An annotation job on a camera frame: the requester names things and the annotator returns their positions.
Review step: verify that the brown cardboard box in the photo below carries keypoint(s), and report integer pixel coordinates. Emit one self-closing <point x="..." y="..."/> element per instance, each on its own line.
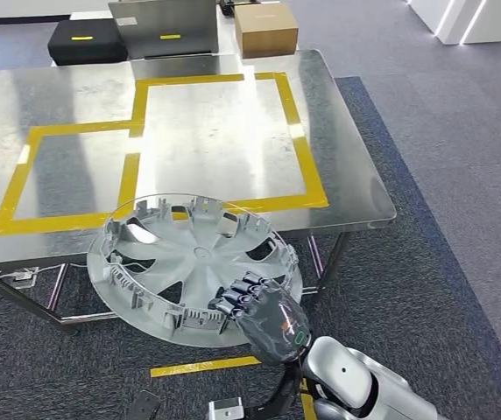
<point x="266" y="32"/>

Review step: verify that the steel top workbench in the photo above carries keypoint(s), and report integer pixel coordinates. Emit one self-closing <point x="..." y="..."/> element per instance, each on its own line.
<point x="342" y="174"/>

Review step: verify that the yellow tape bench marking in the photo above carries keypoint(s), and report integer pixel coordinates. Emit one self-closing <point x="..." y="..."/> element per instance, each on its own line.
<point x="307" y="168"/>

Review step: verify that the grey laptop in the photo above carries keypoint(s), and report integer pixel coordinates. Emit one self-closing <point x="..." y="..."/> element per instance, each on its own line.
<point x="167" y="20"/>

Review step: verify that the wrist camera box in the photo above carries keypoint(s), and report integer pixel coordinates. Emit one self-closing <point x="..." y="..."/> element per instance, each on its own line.
<point x="226" y="410"/>
<point x="143" y="407"/>

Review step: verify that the grey floor power strip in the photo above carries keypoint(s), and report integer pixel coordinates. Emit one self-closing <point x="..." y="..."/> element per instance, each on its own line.
<point x="25" y="277"/>

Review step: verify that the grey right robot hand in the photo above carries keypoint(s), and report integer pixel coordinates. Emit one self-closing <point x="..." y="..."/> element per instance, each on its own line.
<point x="272" y="330"/>

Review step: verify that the white laptop label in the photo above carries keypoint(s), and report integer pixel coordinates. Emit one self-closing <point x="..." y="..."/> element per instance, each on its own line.
<point x="126" y="21"/>

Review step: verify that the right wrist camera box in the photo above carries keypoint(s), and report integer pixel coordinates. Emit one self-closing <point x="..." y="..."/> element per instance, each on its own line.
<point x="226" y="410"/>

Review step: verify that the yellow floor tape outline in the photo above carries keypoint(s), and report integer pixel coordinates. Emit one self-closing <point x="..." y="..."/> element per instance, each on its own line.
<point x="206" y="366"/>

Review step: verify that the small yellow tape strip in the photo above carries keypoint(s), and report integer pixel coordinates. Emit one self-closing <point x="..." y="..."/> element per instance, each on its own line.
<point x="170" y="36"/>
<point x="81" y="38"/>

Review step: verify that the white display plinth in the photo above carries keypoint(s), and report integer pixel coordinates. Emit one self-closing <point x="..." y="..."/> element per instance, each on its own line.
<point x="496" y="23"/>

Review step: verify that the black handheld controller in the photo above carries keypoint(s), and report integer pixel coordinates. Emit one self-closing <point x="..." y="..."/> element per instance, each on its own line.
<point x="228" y="7"/>

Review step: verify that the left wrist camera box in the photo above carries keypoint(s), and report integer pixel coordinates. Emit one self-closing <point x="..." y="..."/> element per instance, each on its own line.
<point x="143" y="407"/>

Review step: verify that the clear plastic film cover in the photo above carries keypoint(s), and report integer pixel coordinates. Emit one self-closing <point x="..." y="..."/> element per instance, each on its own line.
<point x="276" y="324"/>

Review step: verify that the white desk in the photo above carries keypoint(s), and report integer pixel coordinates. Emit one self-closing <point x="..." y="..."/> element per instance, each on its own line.
<point x="226" y="40"/>

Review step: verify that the grey plastic wheel cover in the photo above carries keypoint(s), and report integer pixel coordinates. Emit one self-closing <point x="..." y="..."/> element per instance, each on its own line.
<point x="198" y="255"/>

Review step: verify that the black fabric case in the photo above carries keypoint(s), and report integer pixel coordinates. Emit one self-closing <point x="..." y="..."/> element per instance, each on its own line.
<point x="88" y="52"/>

